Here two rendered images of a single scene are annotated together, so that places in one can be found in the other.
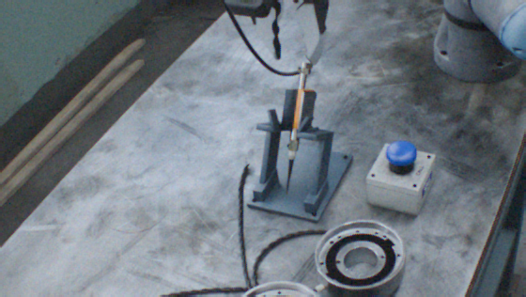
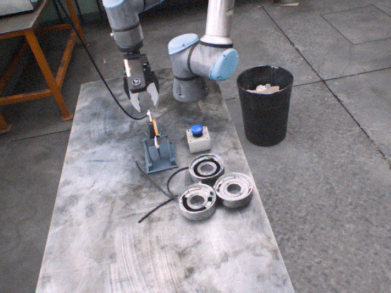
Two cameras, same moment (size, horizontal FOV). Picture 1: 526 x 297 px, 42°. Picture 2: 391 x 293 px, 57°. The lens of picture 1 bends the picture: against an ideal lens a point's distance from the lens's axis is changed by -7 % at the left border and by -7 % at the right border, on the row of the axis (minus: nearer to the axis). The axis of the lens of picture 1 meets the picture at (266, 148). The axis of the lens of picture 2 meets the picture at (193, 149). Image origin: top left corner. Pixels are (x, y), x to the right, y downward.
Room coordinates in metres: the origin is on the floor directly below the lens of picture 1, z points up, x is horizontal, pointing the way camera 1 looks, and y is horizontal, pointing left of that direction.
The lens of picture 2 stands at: (-0.08, 0.38, 1.57)
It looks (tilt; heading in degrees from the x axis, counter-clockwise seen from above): 40 degrees down; 325
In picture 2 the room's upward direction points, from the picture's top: 11 degrees counter-clockwise
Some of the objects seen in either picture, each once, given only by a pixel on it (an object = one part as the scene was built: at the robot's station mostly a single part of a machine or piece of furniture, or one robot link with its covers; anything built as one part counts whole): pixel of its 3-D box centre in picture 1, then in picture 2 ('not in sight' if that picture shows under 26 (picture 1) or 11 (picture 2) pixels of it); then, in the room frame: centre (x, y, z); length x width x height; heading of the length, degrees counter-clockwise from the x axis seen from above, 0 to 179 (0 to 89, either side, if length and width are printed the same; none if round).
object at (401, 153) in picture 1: (401, 163); (197, 133); (0.67, -0.16, 0.85); 0.04 x 0.04 x 0.05
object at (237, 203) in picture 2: not in sight; (234, 190); (0.43, -0.08, 0.82); 0.10 x 0.10 x 0.04
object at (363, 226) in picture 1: (361, 264); (207, 170); (0.54, -0.08, 0.82); 0.10 x 0.10 x 0.04
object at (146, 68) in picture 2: not in sight; (135, 61); (0.76, -0.06, 1.12); 0.09 x 0.08 x 0.12; 149
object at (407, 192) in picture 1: (403, 175); (198, 138); (0.67, -0.17, 0.82); 0.08 x 0.07 x 0.05; 146
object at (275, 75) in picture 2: not in sight; (264, 107); (1.18, -1.09, 0.21); 0.34 x 0.34 x 0.43
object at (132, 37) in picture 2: not in sight; (126, 35); (0.76, -0.06, 1.21); 0.08 x 0.08 x 0.05
